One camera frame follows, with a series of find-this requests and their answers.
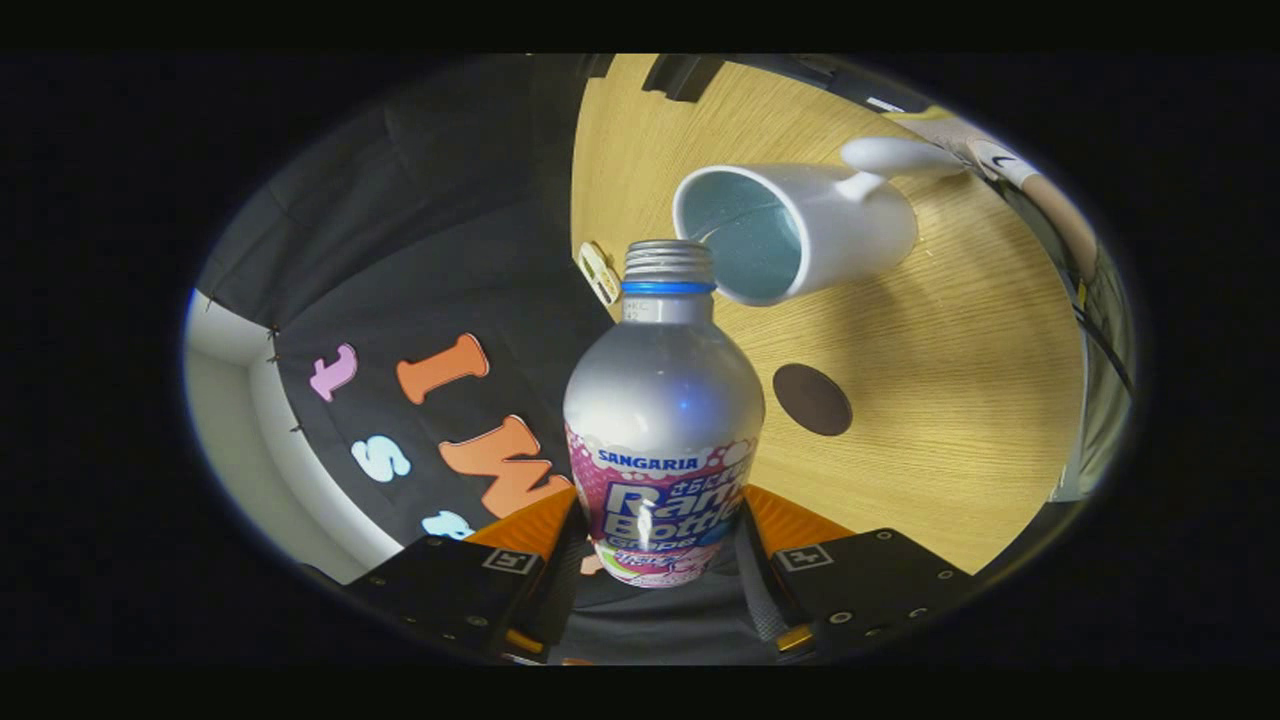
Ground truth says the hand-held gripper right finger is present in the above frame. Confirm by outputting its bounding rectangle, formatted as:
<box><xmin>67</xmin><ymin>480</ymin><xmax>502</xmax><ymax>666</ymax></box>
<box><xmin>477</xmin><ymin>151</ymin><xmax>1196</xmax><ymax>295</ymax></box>
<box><xmin>730</xmin><ymin>485</ymin><xmax>987</xmax><ymax>656</ymax></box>

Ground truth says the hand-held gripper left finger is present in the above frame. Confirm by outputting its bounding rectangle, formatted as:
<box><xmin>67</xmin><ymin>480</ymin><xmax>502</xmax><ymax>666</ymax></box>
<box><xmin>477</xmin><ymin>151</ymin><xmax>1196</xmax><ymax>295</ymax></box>
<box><xmin>343</xmin><ymin>487</ymin><xmax>593</xmax><ymax>661</ymax></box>

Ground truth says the round dark brown coaster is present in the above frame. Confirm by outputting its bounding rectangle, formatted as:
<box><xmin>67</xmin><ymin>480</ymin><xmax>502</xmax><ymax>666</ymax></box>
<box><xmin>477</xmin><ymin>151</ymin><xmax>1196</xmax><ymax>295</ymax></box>
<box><xmin>772</xmin><ymin>363</ymin><xmax>854</xmax><ymax>437</ymax></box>

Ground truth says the silver juice bottle pink label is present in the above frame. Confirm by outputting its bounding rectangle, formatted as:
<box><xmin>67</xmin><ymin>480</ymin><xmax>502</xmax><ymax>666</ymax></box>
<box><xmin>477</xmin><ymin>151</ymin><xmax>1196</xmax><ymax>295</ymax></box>
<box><xmin>563</xmin><ymin>240</ymin><xmax>767</xmax><ymax>589</ymax></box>

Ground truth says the white cup with handle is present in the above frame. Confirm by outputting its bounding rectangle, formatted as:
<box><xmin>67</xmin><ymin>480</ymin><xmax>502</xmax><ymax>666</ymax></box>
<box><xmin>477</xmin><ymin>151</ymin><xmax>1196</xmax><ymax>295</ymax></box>
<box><xmin>672</xmin><ymin>137</ymin><xmax>966</xmax><ymax>307</ymax></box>

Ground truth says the wooden table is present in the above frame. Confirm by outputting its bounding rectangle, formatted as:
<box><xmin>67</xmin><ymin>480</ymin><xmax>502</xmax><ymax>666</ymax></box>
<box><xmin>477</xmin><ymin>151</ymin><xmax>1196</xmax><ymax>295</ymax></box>
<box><xmin>570</xmin><ymin>55</ymin><xmax>1089</xmax><ymax>576</ymax></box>

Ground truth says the small white tray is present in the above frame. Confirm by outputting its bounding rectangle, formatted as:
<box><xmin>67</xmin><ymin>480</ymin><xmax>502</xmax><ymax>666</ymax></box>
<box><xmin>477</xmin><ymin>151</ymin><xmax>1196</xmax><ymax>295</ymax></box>
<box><xmin>577</xmin><ymin>240</ymin><xmax>623</xmax><ymax>307</ymax></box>

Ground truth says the black backdrop cloth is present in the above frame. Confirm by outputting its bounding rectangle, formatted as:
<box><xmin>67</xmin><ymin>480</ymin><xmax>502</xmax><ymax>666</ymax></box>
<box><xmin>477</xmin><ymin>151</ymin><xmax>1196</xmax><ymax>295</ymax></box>
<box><xmin>195</xmin><ymin>55</ymin><xmax>781</xmax><ymax>666</ymax></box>

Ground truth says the black rectangular block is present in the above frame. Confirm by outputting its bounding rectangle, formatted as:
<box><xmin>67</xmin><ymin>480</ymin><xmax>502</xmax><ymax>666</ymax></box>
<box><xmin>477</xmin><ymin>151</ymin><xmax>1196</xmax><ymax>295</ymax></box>
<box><xmin>642</xmin><ymin>55</ymin><xmax>726</xmax><ymax>103</ymax></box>

